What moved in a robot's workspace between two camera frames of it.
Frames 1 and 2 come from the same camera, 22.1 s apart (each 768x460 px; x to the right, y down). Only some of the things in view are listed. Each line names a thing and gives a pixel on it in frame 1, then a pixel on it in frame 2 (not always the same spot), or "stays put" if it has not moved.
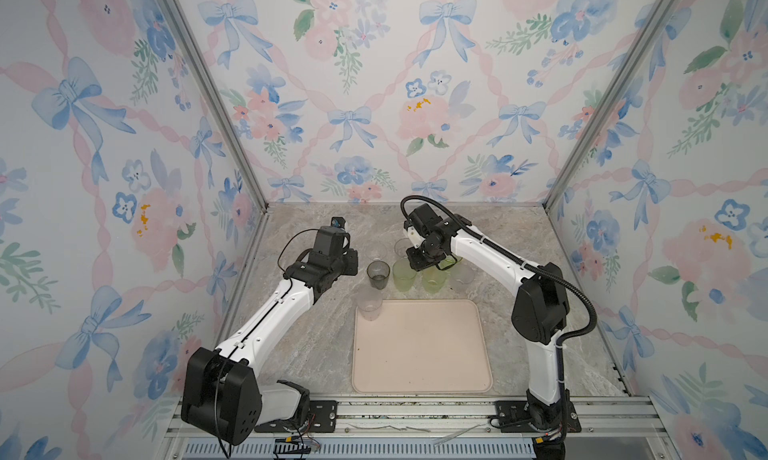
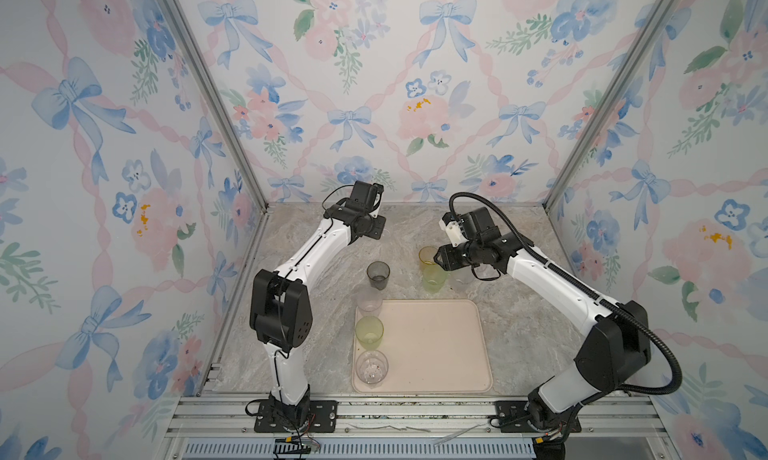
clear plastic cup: (370, 302) stays put
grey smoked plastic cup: (378, 273) stays put
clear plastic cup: (401, 246) to (372, 367)
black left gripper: (352, 267) to (380, 225)
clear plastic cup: (460, 275) stays put
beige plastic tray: (422, 346) stays put
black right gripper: (415, 264) to (446, 254)
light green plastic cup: (434, 279) stays put
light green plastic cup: (404, 274) to (369, 331)
